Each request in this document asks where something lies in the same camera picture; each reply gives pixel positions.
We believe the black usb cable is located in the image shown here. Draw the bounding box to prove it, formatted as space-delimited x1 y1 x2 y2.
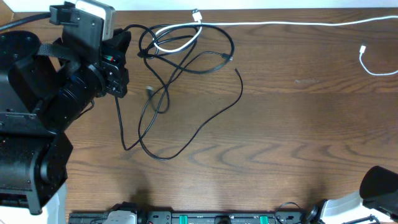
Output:
136 24 244 161

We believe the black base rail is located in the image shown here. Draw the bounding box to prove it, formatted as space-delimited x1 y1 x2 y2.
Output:
67 211 305 224

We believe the white usb cable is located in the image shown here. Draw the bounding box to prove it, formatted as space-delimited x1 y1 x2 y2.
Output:
153 8 398 77

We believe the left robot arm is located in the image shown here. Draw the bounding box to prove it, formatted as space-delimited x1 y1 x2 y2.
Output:
1 29 131 223

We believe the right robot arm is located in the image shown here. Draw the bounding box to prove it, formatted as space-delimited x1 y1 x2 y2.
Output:
305 166 397 224

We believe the cardboard box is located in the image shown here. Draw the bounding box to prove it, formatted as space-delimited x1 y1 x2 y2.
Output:
0 0 14 24

